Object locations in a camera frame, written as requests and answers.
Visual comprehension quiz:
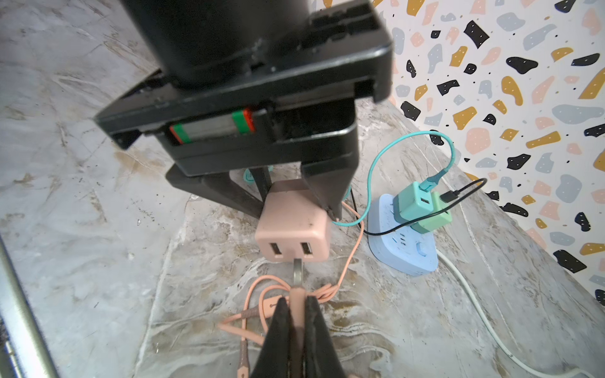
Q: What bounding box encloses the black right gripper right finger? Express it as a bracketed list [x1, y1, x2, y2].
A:
[303, 296, 347, 378]

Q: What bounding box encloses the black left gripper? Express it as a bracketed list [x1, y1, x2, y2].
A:
[95, 1, 393, 221]

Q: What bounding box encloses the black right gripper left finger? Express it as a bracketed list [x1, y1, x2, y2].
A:
[251, 299, 291, 378]

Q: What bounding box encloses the pink charger cube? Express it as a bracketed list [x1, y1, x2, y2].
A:
[255, 179, 332, 263]

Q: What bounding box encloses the pink charging cable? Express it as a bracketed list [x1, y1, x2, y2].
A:
[216, 200, 366, 378]

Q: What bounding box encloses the teal charger cube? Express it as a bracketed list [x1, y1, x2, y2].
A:
[392, 181, 433, 224]

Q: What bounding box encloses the green charger plug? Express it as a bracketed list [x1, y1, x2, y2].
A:
[411, 191, 452, 234]

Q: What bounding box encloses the black charging cable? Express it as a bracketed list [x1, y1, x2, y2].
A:
[351, 176, 488, 237]

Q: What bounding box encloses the blue power strip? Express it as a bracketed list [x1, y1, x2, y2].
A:
[367, 194, 438, 277]

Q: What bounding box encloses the white power strip cable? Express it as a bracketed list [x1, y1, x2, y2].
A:
[434, 249, 599, 378]

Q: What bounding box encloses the metal base rail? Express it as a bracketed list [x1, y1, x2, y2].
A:
[1, 244, 59, 377]

